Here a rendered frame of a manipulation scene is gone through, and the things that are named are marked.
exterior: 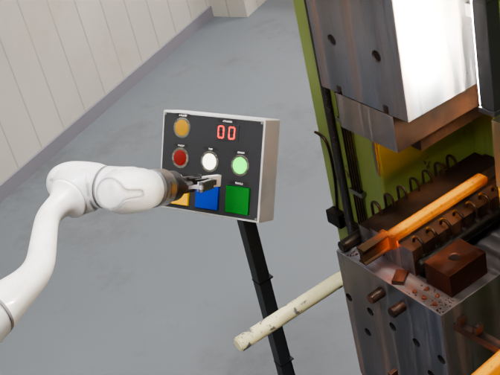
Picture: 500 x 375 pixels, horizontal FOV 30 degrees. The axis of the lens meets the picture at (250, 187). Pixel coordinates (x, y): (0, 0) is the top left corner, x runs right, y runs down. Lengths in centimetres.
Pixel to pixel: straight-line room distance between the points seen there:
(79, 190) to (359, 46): 71
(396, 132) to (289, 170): 249
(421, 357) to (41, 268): 98
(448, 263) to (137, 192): 74
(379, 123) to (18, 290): 86
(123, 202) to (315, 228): 211
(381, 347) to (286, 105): 277
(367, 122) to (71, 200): 70
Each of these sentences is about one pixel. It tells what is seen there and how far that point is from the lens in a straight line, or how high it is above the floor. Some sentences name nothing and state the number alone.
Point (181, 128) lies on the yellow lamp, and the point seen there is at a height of 116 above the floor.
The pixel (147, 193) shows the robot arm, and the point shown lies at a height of 129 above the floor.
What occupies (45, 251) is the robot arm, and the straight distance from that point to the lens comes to 199.
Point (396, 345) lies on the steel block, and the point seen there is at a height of 70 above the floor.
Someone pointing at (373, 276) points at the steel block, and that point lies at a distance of 234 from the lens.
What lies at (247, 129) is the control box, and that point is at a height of 117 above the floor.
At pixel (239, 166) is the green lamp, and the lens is 253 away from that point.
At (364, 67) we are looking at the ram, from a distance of 206.
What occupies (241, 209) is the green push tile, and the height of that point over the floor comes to 99.
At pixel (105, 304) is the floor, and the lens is 403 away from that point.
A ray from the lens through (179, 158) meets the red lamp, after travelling 264.
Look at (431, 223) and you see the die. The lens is 234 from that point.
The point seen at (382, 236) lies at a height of 102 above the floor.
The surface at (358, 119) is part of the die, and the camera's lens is 217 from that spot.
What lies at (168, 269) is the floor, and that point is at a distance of 409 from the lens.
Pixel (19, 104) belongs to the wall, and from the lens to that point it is 509.
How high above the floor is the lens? 238
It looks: 32 degrees down
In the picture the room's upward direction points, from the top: 14 degrees counter-clockwise
